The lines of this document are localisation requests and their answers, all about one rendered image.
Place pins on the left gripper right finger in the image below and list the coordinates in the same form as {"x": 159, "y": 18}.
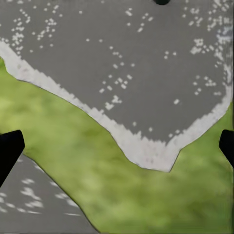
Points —
{"x": 226, "y": 144}

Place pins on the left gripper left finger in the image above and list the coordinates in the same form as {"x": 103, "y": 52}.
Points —
{"x": 11, "y": 146}

